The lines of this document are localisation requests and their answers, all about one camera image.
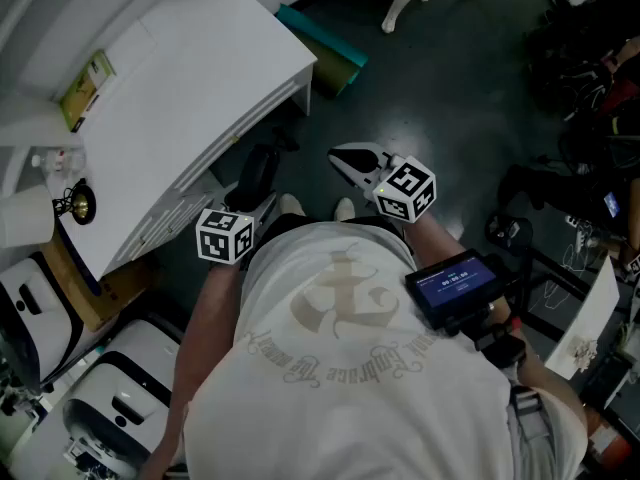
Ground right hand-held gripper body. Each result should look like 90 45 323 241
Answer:
327 141 437 224

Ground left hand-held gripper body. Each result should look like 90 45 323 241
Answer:
195 189 279 267

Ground person's left forearm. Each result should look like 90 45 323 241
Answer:
149 260 251 472

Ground person's right forearm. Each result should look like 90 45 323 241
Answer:
399 211 589 449

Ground white desk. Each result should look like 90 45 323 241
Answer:
14 0 319 282

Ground person's right shoe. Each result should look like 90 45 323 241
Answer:
333 196 356 223

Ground person's shoe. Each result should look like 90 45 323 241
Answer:
278 192 306 218
333 196 356 223

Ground person's black shorts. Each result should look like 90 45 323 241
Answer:
259 211 416 254

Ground person's left shoe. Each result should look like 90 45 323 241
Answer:
278 192 306 218

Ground black sandal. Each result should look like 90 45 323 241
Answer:
484 211 534 259

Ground brown cardboard box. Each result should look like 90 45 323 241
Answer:
42 232 151 333

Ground white black-trimmed appliance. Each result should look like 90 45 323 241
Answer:
62 317 184 469
0 252 86 394

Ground teal rolled mat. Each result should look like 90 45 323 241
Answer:
274 2 370 87

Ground clear plastic bottle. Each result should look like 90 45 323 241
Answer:
30 147 89 175

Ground brass table lamp white shade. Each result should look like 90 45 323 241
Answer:
0 177 97 249

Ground green book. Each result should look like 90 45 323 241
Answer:
58 49 117 134

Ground person's white printed t-shirt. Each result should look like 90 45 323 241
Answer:
182 220 589 480

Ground white flat board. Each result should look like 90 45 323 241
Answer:
543 255 621 382

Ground dried flower bunch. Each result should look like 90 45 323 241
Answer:
567 335 599 374

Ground black metal frame stand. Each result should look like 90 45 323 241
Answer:
519 247 621 344

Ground grey shoulder strap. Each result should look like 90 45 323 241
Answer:
509 385 551 449

